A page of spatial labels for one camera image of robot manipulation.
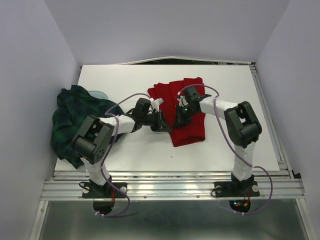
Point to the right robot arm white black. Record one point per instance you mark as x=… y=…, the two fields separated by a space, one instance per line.
x=243 y=131

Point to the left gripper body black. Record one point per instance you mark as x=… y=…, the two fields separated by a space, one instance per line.
x=153 y=120

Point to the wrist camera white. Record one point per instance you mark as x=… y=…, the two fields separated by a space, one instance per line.
x=182 y=101
x=155 y=104

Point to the teal plastic piece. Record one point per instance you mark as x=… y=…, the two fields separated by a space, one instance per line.
x=98 y=95

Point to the red pleated skirt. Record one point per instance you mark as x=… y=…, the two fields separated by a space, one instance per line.
x=190 y=133

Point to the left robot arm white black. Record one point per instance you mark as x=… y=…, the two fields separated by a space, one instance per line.
x=96 y=137

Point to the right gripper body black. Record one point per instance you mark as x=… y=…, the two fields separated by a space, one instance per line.
x=184 y=113

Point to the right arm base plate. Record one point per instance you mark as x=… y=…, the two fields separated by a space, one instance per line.
x=230 y=189

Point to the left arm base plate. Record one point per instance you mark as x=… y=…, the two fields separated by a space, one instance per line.
x=91 y=190

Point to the aluminium frame rail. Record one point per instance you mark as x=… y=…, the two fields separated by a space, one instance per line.
x=170 y=187

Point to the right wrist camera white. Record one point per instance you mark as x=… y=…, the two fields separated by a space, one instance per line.
x=182 y=101

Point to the green plaid skirt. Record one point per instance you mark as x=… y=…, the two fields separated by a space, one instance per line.
x=73 y=107

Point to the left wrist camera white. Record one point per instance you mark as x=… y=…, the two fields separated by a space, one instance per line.
x=155 y=104

